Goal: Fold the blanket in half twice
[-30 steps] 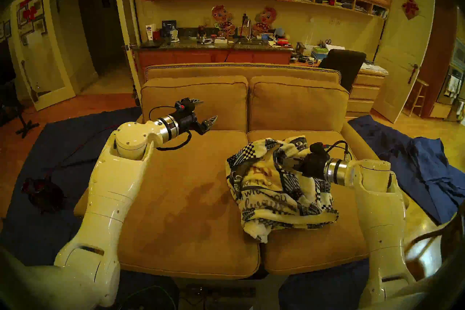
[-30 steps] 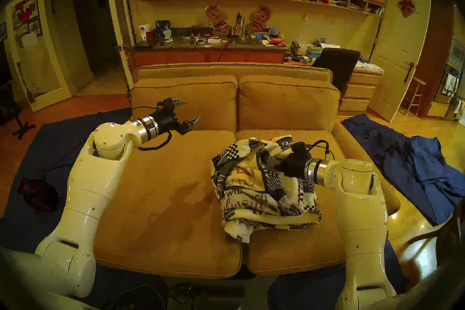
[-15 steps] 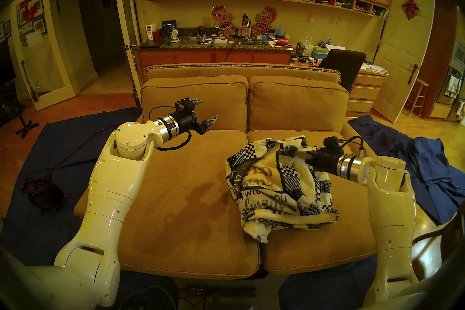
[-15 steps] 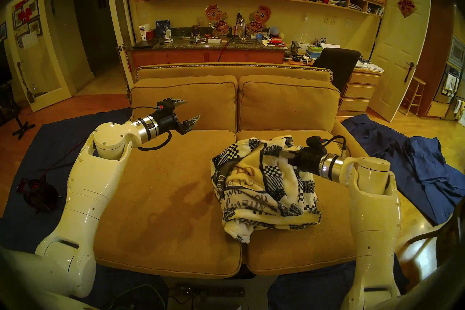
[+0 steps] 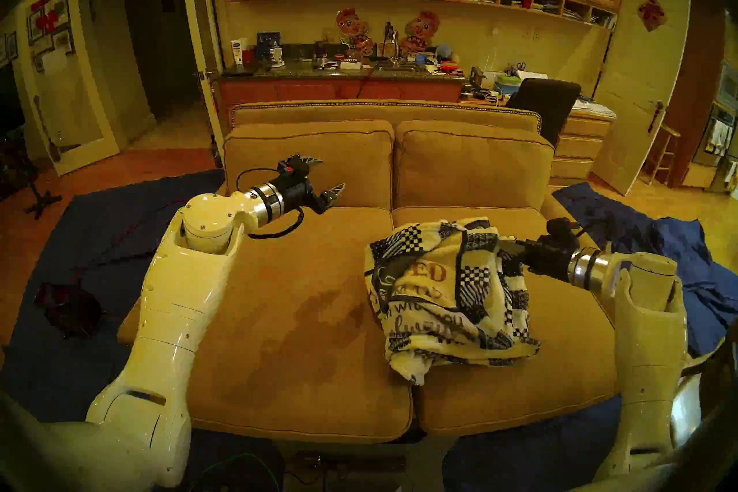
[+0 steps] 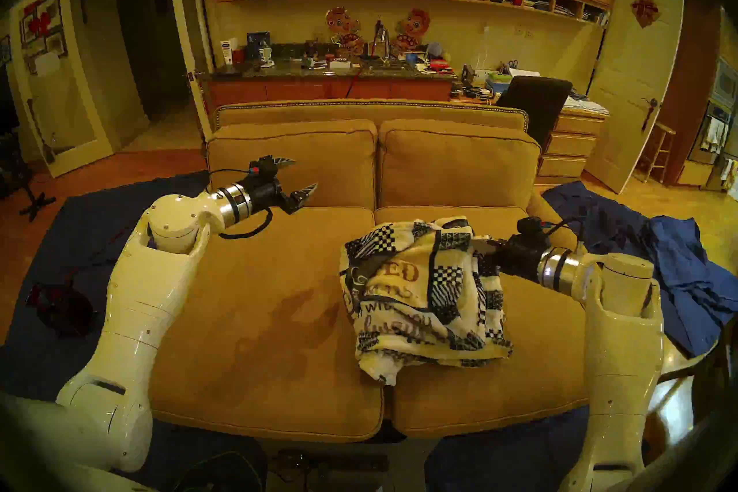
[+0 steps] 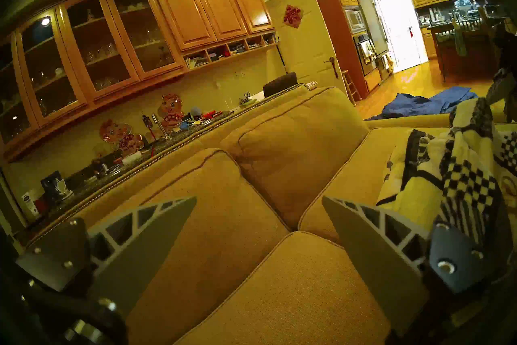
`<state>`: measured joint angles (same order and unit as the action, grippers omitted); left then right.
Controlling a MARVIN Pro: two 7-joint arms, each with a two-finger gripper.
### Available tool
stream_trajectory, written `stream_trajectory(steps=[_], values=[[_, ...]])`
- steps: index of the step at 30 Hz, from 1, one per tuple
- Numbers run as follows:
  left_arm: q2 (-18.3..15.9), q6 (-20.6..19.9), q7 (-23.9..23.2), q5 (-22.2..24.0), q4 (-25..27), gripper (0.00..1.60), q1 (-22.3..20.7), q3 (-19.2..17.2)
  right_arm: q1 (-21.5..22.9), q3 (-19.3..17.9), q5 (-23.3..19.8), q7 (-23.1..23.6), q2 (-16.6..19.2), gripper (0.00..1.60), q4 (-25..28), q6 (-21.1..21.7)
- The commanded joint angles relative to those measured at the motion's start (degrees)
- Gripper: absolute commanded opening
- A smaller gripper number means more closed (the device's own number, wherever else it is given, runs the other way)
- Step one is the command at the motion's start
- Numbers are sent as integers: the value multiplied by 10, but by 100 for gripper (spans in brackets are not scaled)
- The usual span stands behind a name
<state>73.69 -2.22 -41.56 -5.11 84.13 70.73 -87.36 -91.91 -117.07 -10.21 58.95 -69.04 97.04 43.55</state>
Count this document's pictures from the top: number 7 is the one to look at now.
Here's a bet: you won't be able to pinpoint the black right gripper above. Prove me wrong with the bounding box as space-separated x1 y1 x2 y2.
486 23 517 122

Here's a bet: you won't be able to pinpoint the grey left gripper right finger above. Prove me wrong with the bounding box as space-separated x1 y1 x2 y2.
322 195 496 333

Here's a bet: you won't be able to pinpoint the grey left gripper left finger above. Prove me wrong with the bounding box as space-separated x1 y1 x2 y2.
16 195 198 316

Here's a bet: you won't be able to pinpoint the printed scripture fleece blanket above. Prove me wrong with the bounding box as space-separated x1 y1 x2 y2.
376 98 517 268

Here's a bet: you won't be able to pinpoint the dark wooden bar counter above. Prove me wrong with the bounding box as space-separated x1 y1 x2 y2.
428 17 501 80

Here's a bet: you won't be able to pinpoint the green hanging towel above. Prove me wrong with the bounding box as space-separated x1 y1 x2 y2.
452 21 468 58

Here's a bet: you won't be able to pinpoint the yellow sofa seat cushion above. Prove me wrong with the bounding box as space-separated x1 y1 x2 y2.
174 231 392 345
298 128 433 246

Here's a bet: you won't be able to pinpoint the crumpled dark blue cloth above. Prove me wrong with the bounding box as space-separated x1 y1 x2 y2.
366 86 479 121

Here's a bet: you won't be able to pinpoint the wooden counter with stone top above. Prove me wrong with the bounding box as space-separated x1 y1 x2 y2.
16 110 235 235

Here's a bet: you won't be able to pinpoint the dark blue carton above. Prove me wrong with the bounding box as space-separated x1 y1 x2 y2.
40 170 63 199

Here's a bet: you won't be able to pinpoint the white lotion bottle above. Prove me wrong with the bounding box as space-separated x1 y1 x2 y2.
21 191 40 217

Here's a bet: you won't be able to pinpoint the white kitchen exit door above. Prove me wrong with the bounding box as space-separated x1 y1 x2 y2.
374 0 429 72

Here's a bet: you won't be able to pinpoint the steel refrigerator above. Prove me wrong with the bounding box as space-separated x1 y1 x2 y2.
355 0 390 58

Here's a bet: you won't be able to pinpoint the wooden stool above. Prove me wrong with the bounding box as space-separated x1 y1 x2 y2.
341 70 362 106

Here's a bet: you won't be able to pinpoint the steel microwave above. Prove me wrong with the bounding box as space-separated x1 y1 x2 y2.
343 7 367 34

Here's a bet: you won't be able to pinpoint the black office chair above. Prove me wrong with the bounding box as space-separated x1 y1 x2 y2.
263 72 298 98

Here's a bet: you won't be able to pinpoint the cream panel door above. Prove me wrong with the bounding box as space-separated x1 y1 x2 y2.
265 0 348 95

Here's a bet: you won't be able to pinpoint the red diamond door sign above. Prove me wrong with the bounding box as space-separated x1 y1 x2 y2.
283 5 304 29

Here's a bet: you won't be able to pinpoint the steel wall oven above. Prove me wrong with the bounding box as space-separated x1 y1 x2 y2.
353 33 382 76

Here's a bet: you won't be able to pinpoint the yellow loveseat sofa frame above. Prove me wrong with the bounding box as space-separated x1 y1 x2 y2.
24 83 497 252

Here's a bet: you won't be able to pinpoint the wooden wall cabinets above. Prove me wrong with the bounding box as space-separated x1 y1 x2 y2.
0 0 279 161

